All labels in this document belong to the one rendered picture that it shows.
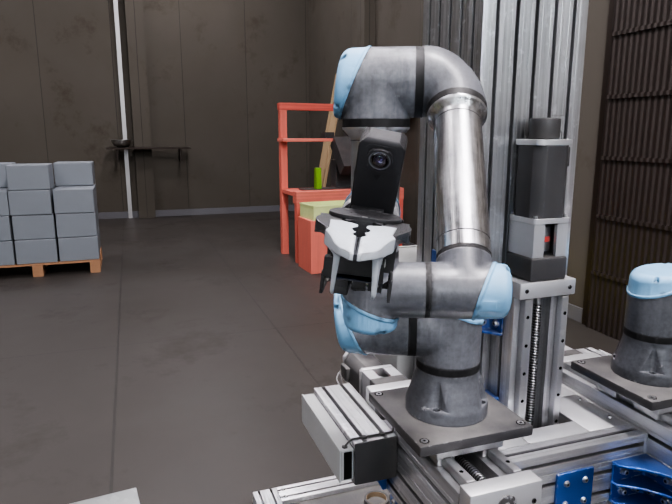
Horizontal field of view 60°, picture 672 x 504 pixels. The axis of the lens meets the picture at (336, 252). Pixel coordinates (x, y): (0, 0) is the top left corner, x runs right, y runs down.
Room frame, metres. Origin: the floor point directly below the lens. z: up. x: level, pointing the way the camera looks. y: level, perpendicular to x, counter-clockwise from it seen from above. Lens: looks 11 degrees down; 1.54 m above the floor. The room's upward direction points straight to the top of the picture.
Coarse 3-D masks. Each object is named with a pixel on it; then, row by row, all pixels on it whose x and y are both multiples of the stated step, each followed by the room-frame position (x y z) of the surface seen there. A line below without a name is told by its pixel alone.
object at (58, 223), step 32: (0, 192) 6.16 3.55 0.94; (32, 192) 6.26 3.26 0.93; (64, 192) 6.37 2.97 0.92; (0, 224) 6.14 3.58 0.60; (32, 224) 6.26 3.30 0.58; (64, 224) 6.36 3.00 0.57; (96, 224) 6.51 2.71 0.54; (0, 256) 6.14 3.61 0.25; (32, 256) 6.24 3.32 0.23; (64, 256) 6.35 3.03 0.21; (96, 256) 6.47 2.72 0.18
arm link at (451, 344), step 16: (416, 320) 0.96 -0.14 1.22; (432, 320) 0.96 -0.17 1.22; (448, 320) 0.95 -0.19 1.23; (464, 320) 0.95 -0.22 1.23; (480, 320) 0.98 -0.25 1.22; (416, 336) 0.96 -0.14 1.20; (432, 336) 0.96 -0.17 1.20; (448, 336) 0.95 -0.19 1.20; (464, 336) 0.95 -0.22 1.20; (480, 336) 0.98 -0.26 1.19; (416, 352) 0.97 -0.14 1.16; (432, 352) 0.97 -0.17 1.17; (448, 352) 0.95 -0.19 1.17; (464, 352) 0.96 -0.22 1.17; (480, 352) 0.99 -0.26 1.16; (448, 368) 0.95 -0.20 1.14; (464, 368) 0.96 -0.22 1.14
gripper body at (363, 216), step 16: (336, 208) 0.59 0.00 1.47; (352, 208) 0.60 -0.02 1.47; (368, 208) 0.60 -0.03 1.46; (368, 224) 0.55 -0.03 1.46; (352, 272) 0.55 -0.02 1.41; (368, 272) 0.55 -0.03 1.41; (384, 272) 0.58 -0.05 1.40; (320, 288) 0.55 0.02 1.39; (336, 288) 0.55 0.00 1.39; (352, 288) 0.55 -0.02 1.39; (368, 288) 0.56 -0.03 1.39; (384, 288) 0.60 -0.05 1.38
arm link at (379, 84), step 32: (352, 64) 0.98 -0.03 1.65; (384, 64) 0.97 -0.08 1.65; (416, 64) 0.96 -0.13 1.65; (352, 96) 0.98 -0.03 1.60; (384, 96) 0.97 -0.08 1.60; (416, 96) 0.97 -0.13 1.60; (352, 128) 0.98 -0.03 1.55; (384, 128) 0.97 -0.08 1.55; (352, 160) 1.01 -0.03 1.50; (352, 352) 1.00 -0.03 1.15; (384, 352) 0.98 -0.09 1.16
